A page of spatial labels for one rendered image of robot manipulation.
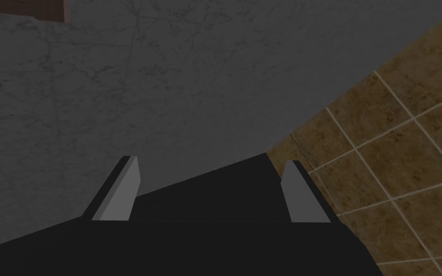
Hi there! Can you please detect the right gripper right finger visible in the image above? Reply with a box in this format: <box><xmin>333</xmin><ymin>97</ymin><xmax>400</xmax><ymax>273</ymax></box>
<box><xmin>280</xmin><ymin>160</ymin><xmax>340</xmax><ymax>223</ymax></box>

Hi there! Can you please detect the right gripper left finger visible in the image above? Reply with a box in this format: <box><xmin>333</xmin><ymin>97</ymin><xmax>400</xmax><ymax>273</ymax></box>
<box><xmin>81</xmin><ymin>155</ymin><xmax>141</xmax><ymax>221</ymax></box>

